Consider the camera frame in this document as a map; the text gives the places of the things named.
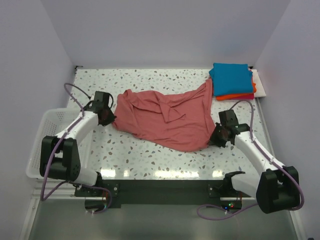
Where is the salmon pink t shirt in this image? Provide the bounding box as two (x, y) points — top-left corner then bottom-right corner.
(112, 79), (215, 152)

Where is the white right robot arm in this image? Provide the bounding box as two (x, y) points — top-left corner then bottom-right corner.
(209, 109), (303, 214)

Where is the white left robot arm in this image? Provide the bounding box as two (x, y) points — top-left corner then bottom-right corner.
(39, 91), (116, 196)

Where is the folded orange t shirt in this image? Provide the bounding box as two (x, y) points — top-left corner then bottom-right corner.
(215, 82), (257, 101)

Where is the folded magenta t shirt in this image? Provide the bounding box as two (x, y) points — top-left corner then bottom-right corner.
(238, 93), (255, 100)

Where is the folded white t shirt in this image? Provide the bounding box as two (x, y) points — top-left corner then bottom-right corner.
(251, 69), (267, 98)

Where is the folded blue t shirt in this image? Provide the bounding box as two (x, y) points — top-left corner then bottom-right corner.
(209, 62), (254, 97)

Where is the white plastic basket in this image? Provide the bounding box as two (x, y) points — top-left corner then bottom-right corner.
(26, 108), (95, 179)

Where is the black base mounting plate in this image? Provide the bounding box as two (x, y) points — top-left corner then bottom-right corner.
(74, 179), (242, 212)

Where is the aluminium table frame rail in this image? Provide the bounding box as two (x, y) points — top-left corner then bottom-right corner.
(255, 98), (276, 157)

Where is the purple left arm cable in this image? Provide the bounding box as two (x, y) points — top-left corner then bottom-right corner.
(39, 82), (112, 216)

